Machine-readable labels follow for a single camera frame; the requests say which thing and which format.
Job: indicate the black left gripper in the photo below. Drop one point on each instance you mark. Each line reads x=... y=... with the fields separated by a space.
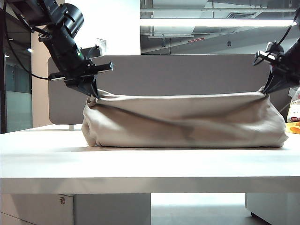
x=86 y=71

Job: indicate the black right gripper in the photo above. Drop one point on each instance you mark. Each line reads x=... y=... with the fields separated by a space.
x=284 y=70

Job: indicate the beige T-shirt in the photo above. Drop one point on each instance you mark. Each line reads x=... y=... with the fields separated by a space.
x=182 y=122

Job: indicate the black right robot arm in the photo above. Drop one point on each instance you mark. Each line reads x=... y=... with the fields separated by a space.
x=294 y=56

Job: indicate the clear plastic snack bag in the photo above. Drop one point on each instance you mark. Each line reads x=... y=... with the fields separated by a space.
x=294 y=105

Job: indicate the yellow cloth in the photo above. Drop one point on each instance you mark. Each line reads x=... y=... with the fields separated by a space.
x=294 y=127

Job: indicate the ceiling air vent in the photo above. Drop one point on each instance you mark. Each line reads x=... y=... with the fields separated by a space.
x=240 y=16

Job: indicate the grey desk divider panel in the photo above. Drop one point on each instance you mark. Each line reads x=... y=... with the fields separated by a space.
x=175 y=75

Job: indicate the long ceiling light strip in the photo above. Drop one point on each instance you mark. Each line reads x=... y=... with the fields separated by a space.
x=211 y=23

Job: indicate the red ceiling sign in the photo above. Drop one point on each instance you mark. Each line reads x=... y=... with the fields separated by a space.
x=196 y=40

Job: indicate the round silver drawer lock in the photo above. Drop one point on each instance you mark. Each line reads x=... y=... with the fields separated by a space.
x=62 y=200

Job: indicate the white side cabinet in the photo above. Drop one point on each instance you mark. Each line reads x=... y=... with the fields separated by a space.
x=274 y=206

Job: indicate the white drawer cabinet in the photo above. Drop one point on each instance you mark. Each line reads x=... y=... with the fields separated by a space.
x=35 y=211

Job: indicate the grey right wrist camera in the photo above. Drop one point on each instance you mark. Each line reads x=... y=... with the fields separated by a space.
x=266 y=55

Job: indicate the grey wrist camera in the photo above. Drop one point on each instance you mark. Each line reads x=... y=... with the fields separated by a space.
x=93 y=52
x=266 y=55

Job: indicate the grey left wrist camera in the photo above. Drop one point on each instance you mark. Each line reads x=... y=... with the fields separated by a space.
x=93 y=52

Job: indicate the silver wall plate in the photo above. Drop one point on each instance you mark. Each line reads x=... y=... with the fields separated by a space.
x=103 y=42

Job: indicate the white divider support bracket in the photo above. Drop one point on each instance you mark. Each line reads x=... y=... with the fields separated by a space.
x=72 y=127

